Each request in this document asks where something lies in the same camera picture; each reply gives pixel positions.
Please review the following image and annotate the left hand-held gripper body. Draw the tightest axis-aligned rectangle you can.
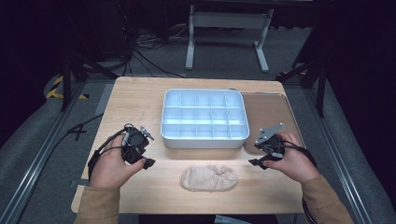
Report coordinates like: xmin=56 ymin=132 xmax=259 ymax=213
xmin=121 ymin=123 xmax=156 ymax=165

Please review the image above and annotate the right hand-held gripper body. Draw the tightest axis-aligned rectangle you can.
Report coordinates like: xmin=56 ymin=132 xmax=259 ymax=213
xmin=253 ymin=121 xmax=286 ymax=161

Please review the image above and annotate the beige sock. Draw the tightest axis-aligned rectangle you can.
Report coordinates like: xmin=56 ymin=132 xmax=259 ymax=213
xmin=180 ymin=164 xmax=239 ymax=192

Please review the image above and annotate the white compartment box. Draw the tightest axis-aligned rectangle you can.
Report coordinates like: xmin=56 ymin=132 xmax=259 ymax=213
xmin=160 ymin=88 xmax=250 ymax=149

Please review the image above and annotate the person's right hand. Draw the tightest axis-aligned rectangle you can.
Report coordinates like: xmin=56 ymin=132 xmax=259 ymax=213
xmin=262 ymin=132 xmax=321 ymax=184

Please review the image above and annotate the person's left hand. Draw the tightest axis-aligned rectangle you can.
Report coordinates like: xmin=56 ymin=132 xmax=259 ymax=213
xmin=89 ymin=133 xmax=148 ymax=189

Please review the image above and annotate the brown box lid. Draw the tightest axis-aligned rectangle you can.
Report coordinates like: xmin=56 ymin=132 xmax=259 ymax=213
xmin=241 ymin=91 xmax=304 ymax=156

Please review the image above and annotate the grey floor tape strip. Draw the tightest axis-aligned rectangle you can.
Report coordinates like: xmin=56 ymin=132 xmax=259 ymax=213
xmin=93 ymin=83 xmax=116 ymax=117

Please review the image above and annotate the black cross tape mark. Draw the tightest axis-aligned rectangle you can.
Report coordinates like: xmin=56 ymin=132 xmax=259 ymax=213
xmin=67 ymin=123 xmax=89 ymax=142

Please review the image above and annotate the grey tape piece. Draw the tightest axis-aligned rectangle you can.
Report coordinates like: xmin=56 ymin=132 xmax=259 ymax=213
xmin=69 ymin=178 xmax=92 ymax=189

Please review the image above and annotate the black tripod stand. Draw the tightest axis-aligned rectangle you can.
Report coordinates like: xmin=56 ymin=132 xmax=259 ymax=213
xmin=60 ymin=50 xmax=120 ymax=112
xmin=276 ymin=59 xmax=329 ymax=119

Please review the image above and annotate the yellow black floor tape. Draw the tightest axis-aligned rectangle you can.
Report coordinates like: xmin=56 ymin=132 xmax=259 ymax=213
xmin=46 ymin=75 xmax=90 ymax=101

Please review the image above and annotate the white metal stand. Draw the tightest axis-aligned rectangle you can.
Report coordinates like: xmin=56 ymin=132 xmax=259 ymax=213
xmin=185 ymin=4 xmax=275 ymax=74

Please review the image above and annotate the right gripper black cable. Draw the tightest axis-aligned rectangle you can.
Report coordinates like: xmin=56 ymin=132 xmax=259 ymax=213
xmin=278 ymin=139 xmax=318 ymax=224

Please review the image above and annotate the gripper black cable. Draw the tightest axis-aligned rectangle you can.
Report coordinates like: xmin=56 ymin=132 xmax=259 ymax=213
xmin=278 ymin=139 xmax=318 ymax=224
xmin=87 ymin=123 xmax=135 ymax=182

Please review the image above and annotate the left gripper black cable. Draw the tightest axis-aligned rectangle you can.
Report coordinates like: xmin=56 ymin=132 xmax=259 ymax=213
xmin=87 ymin=123 xmax=135 ymax=182

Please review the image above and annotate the bundle of floor cables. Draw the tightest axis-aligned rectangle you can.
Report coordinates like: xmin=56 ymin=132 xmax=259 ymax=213
xmin=120 ymin=26 xmax=188 ymax=79

